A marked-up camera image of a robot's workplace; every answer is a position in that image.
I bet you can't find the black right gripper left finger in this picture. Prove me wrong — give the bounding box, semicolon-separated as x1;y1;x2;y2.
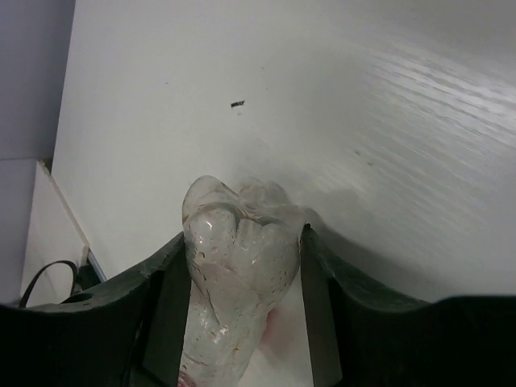
1;235;190;386

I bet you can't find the red cap crushed bottle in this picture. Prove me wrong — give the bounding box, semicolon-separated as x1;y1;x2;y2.
177;176;306;386

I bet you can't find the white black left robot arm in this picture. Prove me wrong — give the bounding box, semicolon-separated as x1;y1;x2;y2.
16;260;102;308

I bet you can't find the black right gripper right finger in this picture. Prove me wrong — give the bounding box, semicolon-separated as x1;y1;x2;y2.
300;226;515;386

